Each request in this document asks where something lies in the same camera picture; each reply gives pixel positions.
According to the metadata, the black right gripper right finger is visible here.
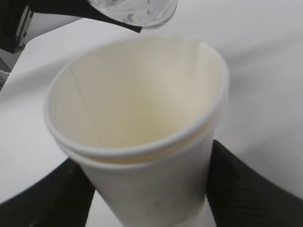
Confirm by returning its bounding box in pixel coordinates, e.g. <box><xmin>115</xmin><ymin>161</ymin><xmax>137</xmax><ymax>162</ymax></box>
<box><xmin>206</xmin><ymin>140</ymin><xmax>303</xmax><ymax>227</ymax></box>

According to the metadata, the white paper cup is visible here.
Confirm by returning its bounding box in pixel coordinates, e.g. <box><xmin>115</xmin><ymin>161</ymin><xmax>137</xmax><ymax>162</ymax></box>
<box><xmin>45</xmin><ymin>36</ymin><xmax>230</xmax><ymax>227</ymax></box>

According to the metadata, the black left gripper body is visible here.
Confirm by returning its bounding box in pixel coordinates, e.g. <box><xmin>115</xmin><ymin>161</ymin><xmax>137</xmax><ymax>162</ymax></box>
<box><xmin>0</xmin><ymin>0</ymin><xmax>34</xmax><ymax>53</ymax></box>

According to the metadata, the clear water bottle green label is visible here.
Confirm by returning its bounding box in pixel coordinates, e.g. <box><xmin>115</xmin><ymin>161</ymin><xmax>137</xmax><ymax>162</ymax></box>
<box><xmin>89</xmin><ymin>0</ymin><xmax>178</xmax><ymax>29</ymax></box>

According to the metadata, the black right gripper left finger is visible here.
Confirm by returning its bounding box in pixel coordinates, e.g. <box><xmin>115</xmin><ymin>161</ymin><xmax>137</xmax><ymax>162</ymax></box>
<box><xmin>0</xmin><ymin>159</ymin><xmax>95</xmax><ymax>227</ymax></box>

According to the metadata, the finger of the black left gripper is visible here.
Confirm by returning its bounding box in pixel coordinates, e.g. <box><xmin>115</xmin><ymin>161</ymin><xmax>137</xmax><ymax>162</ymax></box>
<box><xmin>27</xmin><ymin>0</ymin><xmax>142</xmax><ymax>33</ymax></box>

